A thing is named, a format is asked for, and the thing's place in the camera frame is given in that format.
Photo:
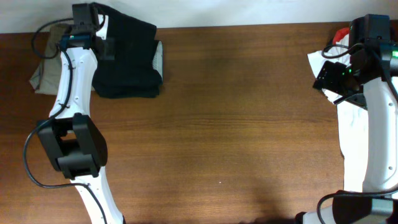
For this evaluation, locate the black shorts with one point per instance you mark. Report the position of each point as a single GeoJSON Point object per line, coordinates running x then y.
{"type": "Point", "coordinates": [131, 73]}

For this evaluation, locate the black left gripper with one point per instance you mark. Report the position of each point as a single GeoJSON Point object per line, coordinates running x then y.
{"type": "Point", "coordinates": [107, 49]}

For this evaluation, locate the white t-shirt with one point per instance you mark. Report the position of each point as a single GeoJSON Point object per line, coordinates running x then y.
{"type": "Point", "coordinates": [352, 130]}

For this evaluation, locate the folded khaki shorts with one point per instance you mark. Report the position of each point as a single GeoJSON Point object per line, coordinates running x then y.
{"type": "Point", "coordinates": [46, 78]}

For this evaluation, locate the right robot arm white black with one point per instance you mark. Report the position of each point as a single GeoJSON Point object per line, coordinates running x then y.
{"type": "Point", "coordinates": [357, 72]}

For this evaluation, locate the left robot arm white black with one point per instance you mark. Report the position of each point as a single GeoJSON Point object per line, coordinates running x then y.
{"type": "Point", "coordinates": [73, 144]}

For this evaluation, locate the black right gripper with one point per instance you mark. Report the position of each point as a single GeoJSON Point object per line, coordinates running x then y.
{"type": "Point", "coordinates": [328, 76]}

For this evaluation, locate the red garment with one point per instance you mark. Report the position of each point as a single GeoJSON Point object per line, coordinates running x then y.
{"type": "Point", "coordinates": [340, 34]}

